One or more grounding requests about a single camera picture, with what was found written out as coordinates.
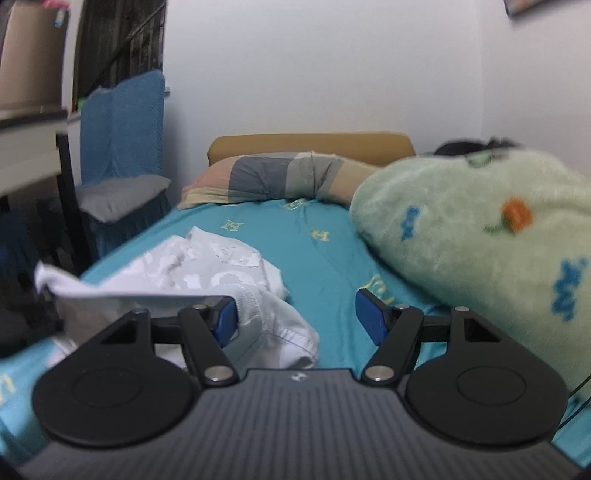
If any cardboard box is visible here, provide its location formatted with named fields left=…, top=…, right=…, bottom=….
left=1, top=1, right=69, bottom=117

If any white garment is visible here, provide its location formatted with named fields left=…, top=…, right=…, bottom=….
left=34, top=227, right=320, bottom=372

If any grey seat cushion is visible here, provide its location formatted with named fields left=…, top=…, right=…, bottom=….
left=76, top=175, right=170, bottom=223

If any tan wooden headboard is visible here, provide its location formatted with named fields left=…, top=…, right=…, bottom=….
left=207, top=132, right=416, bottom=166

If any light green fleece blanket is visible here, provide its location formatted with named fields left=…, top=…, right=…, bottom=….
left=349, top=148, right=590, bottom=396

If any blue covered chair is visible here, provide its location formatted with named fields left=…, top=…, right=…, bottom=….
left=76, top=70, right=171, bottom=261

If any black clothing behind blanket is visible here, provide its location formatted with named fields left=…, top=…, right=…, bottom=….
left=433, top=137, right=521, bottom=157

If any wall picture corner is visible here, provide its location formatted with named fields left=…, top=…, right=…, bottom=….
left=504, top=0, right=548, bottom=17

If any striped pink grey pillow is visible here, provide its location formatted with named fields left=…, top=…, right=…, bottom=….
left=177, top=151, right=385, bottom=211

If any teal patterned bed sheet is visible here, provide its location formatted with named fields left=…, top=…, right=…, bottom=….
left=1, top=200, right=590, bottom=467

